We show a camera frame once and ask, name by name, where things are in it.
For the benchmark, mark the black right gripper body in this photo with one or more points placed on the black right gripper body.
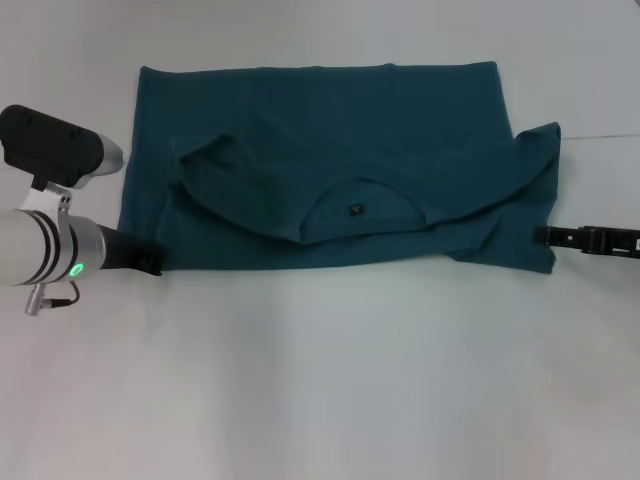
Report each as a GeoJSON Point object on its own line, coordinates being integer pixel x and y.
{"type": "Point", "coordinates": [612, 240]}

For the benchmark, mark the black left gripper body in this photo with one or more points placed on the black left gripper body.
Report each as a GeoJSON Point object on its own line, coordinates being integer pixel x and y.
{"type": "Point", "coordinates": [122, 247]}

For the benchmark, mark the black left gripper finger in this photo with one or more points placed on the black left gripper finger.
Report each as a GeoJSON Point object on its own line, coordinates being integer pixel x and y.
{"type": "Point", "coordinates": [152, 257]}

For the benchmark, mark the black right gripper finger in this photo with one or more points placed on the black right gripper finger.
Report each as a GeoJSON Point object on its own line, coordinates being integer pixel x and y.
{"type": "Point", "coordinates": [557, 237]}

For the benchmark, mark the teal blue FREE t-shirt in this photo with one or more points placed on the teal blue FREE t-shirt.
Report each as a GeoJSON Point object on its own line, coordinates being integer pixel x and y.
{"type": "Point", "coordinates": [320, 125]}

